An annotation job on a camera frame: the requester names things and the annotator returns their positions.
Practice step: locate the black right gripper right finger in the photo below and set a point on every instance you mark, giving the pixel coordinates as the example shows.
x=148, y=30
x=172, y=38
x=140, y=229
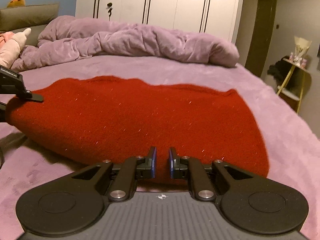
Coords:
x=192, y=170

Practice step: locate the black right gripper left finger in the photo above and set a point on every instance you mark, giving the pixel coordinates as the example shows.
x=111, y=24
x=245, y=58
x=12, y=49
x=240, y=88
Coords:
x=126, y=175

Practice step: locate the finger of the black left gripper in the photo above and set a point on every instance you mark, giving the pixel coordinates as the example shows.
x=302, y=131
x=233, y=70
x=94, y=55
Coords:
x=12, y=83

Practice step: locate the red knit cardigan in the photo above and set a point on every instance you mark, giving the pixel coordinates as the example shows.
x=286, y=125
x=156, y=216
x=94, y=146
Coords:
x=112, y=118

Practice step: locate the black clothes pile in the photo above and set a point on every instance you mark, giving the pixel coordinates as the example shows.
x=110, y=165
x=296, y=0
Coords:
x=279, y=70

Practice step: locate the pink plush toy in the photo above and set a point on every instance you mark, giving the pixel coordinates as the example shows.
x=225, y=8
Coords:
x=11, y=46

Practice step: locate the olive green headboard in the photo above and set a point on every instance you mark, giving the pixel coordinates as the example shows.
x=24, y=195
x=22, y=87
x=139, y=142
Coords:
x=36, y=17

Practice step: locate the purple crumpled duvet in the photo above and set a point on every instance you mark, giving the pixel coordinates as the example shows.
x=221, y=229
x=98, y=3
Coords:
x=67, y=38

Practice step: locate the yellow plush toy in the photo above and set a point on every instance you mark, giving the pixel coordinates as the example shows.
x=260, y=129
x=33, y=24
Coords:
x=16, y=3

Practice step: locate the purple bed sheet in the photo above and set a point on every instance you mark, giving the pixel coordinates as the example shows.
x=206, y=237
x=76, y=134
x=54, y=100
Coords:
x=292, y=147

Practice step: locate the yellow-legged side table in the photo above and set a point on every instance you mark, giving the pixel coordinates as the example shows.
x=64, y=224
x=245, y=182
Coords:
x=293, y=86

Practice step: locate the dark wooden door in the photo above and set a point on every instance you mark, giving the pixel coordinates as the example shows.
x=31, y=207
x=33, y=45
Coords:
x=261, y=37

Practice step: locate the wrapped flower bouquet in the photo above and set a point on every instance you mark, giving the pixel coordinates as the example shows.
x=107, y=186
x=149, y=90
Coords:
x=301, y=48

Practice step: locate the white wardrobe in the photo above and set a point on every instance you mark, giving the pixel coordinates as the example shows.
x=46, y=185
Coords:
x=217, y=17

